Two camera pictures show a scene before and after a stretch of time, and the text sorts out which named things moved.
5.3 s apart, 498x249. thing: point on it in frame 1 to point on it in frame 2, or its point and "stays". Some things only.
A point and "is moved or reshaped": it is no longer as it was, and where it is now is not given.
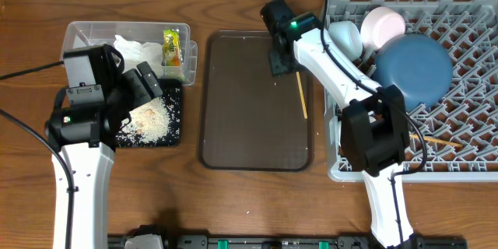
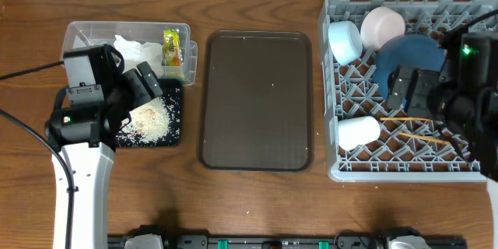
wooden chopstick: [301, 96] is moved or reshaped
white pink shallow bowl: [379, 24] stays
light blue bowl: [347, 37] stays
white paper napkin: [135, 53] stays
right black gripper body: [280, 64] to [417, 106]
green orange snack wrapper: [171, 50] stays
